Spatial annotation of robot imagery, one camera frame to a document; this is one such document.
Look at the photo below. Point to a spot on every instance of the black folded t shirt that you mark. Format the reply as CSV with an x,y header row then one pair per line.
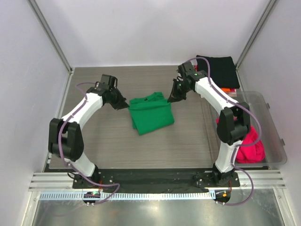
x,y
223,72

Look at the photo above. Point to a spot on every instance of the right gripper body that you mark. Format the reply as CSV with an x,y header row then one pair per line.
x,y
184,88

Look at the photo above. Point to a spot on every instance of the green t shirt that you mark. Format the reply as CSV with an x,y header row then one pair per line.
x,y
150,113

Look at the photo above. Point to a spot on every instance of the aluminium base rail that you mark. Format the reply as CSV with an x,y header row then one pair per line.
x,y
262,179

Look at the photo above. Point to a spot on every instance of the clear plastic bin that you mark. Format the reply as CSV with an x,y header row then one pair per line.
x,y
273,144

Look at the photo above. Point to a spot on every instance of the orange folded t shirt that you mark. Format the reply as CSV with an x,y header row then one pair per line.
x,y
226,90

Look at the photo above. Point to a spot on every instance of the aluminium frame post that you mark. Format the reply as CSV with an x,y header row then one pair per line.
x,y
47,30
257,29

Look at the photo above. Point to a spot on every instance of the white slotted cable duct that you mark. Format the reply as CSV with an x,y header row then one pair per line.
x,y
94,196

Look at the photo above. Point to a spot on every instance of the left aluminium frame post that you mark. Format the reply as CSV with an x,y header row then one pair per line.
x,y
47,30

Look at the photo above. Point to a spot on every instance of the pink t shirt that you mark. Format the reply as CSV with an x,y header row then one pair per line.
x,y
245,154

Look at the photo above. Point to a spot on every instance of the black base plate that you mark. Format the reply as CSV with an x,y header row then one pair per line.
x,y
166,181

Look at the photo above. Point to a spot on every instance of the right aluminium frame post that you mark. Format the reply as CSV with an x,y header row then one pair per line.
x,y
257,29

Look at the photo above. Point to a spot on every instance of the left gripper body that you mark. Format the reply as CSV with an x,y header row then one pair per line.
x,y
114,94

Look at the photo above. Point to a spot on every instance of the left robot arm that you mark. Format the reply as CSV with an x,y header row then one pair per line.
x,y
65,138

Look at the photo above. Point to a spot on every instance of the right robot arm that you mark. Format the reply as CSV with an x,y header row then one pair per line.
x,y
233,122

